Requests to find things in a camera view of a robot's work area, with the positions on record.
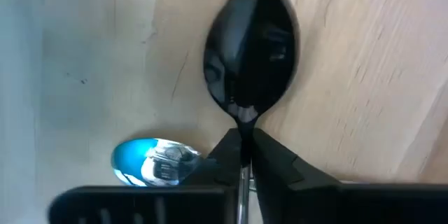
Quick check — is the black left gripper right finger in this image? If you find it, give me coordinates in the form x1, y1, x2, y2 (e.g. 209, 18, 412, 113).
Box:
250, 128, 448, 224

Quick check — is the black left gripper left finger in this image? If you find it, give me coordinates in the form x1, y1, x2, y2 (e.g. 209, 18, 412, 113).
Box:
48, 128, 243, 224

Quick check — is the silver spoon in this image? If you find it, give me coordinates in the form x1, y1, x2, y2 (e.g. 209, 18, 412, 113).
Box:
111, 137, 203, 188

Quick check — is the black spoon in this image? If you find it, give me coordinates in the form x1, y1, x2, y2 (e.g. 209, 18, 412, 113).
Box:
202, 0, 301, 224

